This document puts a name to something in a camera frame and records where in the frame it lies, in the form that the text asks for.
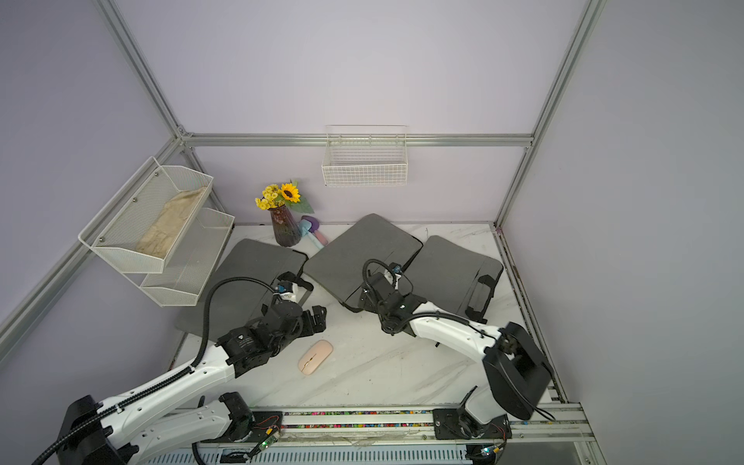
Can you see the grey laptop bag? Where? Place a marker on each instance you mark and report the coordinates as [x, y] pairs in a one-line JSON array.
[[455, 279], [237, 303], [338, 266]]

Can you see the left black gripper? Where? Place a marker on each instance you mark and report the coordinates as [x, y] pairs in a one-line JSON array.
[[320, 320]]

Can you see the white wire wall basket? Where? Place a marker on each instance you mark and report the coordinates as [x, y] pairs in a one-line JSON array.
[[365, 156]]

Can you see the pink computer mouse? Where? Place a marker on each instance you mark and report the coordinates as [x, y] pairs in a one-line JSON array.
[[314, 357]]

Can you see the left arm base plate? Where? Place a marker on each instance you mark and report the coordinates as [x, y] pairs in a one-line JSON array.
[[258, 429]]

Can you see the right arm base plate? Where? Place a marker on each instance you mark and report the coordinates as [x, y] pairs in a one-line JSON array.
[[453, 424]]

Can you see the dark glass vase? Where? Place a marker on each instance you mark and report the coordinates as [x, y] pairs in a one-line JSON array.
[[286, 230]]

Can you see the purple toy shovel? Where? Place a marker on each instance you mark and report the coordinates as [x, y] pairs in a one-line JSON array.
[[312, 224]]

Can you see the aluminium frame rails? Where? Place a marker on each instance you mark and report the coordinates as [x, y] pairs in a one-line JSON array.
[[414, 111]]

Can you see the beige cloth in shelf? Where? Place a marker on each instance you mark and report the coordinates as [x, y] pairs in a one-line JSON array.
[[161, 236]]

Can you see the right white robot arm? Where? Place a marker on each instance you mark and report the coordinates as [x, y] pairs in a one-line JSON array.
[[517, 371]]

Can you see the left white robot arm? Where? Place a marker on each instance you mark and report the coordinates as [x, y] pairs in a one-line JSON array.
[[136, 426]]

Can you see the yellow artificial sunflowers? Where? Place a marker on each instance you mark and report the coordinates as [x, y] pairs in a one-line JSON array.
[[284, 195]]

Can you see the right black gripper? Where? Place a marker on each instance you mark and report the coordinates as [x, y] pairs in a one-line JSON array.
[[369, 302]]

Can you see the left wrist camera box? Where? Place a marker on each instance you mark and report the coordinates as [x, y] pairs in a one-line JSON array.
[[285, 291]]

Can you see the white two-tier mesh shelf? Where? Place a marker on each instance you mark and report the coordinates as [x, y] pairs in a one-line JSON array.
[[113, 234]]

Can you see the light blue toy shovel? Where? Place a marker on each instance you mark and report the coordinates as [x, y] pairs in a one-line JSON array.
[[310, 235]]

